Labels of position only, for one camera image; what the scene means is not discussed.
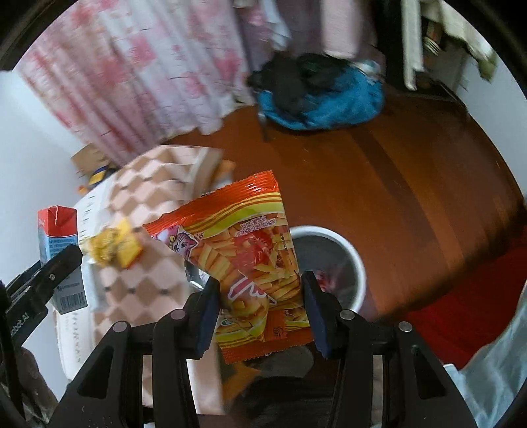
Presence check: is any yellow crumpled wrapper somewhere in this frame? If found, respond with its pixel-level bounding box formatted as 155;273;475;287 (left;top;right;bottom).
84;218;143;270

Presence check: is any orange snack packet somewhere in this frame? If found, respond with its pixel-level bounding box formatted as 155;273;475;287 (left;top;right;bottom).
143;169;314;364

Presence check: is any red and blue drink carton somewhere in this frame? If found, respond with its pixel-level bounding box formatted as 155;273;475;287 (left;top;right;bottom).
38;206;88;315

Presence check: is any white trash bin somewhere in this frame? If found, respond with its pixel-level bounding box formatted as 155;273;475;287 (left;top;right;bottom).
290;225;367;317

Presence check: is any red mat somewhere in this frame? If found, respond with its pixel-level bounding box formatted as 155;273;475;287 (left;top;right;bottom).
405;241;527;367

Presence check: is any blue and black clothes pile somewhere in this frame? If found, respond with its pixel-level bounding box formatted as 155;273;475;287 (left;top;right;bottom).
257;66;385;131

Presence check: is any dark wooden cabinet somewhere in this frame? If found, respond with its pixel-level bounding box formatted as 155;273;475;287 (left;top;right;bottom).
373;0;501;103

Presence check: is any black cloth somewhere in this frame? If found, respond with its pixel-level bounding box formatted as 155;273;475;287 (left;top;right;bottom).
247;53;350;118

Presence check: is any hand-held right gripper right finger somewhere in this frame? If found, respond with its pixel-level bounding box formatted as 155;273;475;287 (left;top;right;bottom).
300;270;478;428

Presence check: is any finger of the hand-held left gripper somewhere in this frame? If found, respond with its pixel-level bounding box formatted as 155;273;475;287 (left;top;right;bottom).
4;244;84;307

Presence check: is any pink checkered tablecloth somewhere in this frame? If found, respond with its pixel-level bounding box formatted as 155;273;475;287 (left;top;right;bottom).
53;145;256;416

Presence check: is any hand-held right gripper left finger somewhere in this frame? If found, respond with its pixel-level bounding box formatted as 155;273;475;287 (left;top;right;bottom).
48;277;222;428

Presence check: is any light blue cloth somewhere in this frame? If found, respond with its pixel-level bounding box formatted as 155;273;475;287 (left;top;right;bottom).
445;319;527;428

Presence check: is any pink floral curtain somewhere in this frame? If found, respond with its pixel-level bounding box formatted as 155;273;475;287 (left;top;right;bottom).
16;0;297;165

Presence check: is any cardboard box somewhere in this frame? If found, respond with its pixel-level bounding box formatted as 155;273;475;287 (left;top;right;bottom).
71;143;120;194

